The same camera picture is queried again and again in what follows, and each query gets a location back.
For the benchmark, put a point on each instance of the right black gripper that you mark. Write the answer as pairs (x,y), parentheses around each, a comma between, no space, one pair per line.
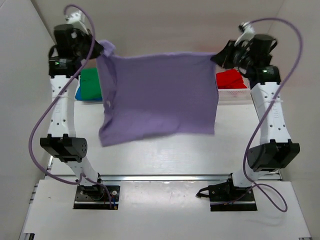
(227,56)

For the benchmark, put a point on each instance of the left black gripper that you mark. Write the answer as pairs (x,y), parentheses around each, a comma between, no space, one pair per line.
(90,45)

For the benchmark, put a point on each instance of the purple t shirt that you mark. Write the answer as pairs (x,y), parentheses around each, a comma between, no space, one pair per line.
(156,95)

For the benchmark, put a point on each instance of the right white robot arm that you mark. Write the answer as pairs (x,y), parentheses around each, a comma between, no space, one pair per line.
(276,148)

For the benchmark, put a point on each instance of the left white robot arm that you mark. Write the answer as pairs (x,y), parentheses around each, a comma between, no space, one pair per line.
(61,141)

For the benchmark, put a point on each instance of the red t shirt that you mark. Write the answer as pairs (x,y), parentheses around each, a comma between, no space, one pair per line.
(230,79)

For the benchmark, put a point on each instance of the green folded t shirt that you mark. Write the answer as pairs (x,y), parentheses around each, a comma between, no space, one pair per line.
(89,83)

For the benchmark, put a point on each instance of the white plastic basket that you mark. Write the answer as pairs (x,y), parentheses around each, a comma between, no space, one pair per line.
(235,94)

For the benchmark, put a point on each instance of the blue folded t shirt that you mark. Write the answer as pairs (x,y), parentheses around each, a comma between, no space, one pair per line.
(78,97)

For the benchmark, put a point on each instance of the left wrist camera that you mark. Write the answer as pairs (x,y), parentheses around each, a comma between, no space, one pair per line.
(77,19)

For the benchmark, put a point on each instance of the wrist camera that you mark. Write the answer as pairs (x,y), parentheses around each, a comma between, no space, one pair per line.
(77,19)
(247,32)

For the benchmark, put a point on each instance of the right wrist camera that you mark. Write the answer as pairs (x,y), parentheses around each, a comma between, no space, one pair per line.
(247,32)

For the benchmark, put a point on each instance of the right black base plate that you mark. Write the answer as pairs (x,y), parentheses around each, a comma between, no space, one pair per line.
(225,197)

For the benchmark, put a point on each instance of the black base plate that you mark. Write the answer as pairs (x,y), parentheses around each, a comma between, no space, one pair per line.
(95,197)
(225,197)

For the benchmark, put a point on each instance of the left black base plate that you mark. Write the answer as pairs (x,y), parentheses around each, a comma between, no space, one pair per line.
(95,197)

